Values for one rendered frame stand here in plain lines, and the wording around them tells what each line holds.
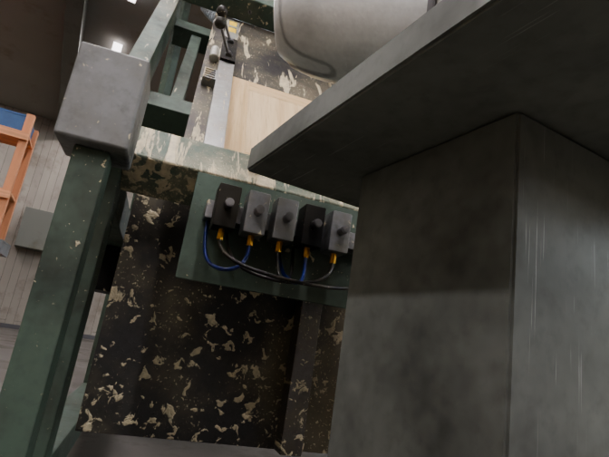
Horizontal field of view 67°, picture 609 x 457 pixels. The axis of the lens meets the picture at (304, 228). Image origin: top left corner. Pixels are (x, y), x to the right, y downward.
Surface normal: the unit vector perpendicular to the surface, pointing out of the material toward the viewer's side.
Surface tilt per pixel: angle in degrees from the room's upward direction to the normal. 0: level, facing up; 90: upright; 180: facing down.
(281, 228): 90
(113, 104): 90
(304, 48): 148
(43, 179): 90
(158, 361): 90
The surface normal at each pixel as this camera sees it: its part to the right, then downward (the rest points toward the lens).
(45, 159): 0.48, -0.14
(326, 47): -0.32, 0.69
